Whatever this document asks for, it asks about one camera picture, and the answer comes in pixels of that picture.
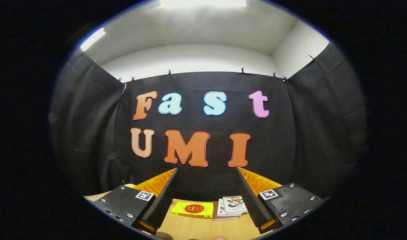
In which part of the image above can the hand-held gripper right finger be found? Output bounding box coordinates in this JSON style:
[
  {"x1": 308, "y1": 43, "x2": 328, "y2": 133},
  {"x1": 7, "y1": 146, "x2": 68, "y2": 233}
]
[{"x1": 235, "y1": 167, "x2": 326, "y2": 234}]

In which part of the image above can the row of black cloth clips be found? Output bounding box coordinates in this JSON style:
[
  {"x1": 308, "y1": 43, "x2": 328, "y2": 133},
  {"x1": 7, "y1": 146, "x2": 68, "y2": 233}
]
[{"x1": 92, "y1": 55, "x2": 317, "y2": 84}]

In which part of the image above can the ceiling light panel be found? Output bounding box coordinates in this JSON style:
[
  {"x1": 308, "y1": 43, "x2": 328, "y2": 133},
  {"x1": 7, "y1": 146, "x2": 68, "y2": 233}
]
[
  {"x1": 158, "y1": 0, "x2": 247, "y2": 9},
  {"x1": 80, "y1": 28, "x2": 106, "y2": 51}
]

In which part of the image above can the yellow book with red circle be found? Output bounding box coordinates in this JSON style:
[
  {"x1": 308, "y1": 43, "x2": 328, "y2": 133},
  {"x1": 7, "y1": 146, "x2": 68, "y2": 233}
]
[{"x1": 170, "y1": 201, "x2": 214, "y2": 219}]

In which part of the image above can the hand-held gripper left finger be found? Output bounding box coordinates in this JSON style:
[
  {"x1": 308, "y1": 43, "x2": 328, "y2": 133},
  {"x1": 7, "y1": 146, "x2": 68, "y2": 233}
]
[{"x1": 90, "y1": 168, "x2": 179, "y2": 235}]

